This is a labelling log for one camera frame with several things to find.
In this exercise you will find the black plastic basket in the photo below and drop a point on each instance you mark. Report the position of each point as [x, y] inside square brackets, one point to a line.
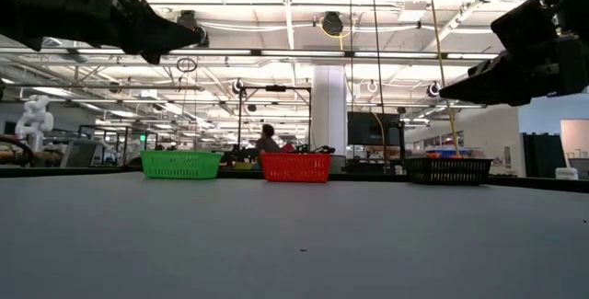
[448, 171]

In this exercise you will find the overhead LED light bar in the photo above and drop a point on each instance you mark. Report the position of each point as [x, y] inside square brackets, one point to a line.
[299, 53]

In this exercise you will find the white container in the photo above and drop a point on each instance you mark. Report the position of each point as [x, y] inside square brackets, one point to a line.
[566, 173]

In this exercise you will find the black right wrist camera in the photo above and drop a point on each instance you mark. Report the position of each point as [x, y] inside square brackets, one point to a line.
[527, 30]

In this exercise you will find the beige panel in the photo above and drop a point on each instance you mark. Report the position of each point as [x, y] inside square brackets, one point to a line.
[575, 140]

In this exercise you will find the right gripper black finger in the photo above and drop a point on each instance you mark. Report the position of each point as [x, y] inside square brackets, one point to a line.
[492, 85]

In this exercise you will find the person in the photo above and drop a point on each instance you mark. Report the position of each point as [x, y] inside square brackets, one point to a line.
[267, 142]

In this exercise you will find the black cabinet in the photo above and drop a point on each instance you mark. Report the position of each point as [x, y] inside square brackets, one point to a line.
[543, 154]

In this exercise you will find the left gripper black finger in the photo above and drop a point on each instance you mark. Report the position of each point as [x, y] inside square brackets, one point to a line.
[161, 34]

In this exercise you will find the black frame rig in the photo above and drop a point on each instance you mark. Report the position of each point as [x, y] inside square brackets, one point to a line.
[275, 88]

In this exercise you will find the white column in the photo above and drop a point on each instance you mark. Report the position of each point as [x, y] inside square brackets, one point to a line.
[329, 106]

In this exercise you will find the black screen on stand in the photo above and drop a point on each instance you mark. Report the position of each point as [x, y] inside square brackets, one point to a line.
[373, 129]

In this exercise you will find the green plastic basket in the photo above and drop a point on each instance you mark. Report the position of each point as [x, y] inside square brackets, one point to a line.
[181, 164]

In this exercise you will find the red plastic basket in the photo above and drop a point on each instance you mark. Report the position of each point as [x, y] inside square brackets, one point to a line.
[296, 167]

